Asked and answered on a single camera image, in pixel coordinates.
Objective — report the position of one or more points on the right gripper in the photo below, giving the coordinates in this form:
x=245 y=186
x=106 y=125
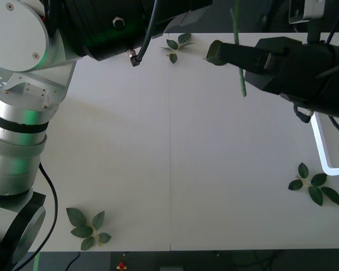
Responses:
x=293 y=67

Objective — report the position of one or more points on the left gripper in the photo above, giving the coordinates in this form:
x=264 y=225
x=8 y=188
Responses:
x=183 y=11

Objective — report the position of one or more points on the red artificial rose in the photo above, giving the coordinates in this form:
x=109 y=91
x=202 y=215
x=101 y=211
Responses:
x=243 y=84

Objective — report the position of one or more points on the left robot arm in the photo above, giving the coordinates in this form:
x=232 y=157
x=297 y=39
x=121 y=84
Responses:
x=17 y=34

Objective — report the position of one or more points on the green leaf sprig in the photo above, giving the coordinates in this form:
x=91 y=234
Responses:
x=172 y=44
x=76 y=217
x=316 y=194

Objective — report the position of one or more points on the large single green leaf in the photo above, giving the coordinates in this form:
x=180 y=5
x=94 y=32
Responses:
x=213 y=57

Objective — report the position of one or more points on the small red knob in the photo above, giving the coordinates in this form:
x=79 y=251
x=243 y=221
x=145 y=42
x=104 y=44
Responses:
x=121 y=266

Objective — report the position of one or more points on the green tape strip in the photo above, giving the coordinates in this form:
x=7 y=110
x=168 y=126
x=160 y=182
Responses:
x=37 y=262

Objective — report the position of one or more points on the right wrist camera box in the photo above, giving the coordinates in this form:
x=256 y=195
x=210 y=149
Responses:
x=308 y=11

